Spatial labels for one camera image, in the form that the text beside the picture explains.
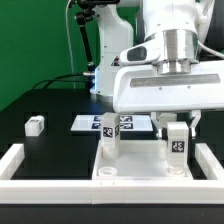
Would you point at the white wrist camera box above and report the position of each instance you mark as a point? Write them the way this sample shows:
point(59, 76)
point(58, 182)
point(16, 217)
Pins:
point(147, 52)

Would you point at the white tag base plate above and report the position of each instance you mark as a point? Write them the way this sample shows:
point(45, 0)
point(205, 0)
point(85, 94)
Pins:
point(127, 123)

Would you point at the white square table top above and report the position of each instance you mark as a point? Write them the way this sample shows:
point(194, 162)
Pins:
point(137, 160)

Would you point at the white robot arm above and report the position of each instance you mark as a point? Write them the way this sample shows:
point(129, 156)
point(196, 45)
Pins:
point(179, 27)

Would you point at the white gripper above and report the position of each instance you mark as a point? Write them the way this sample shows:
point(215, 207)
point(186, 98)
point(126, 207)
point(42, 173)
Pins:
point(140, 89)

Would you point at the white U-shaped obstacle fence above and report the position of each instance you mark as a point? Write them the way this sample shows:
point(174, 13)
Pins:
point(108, 188)

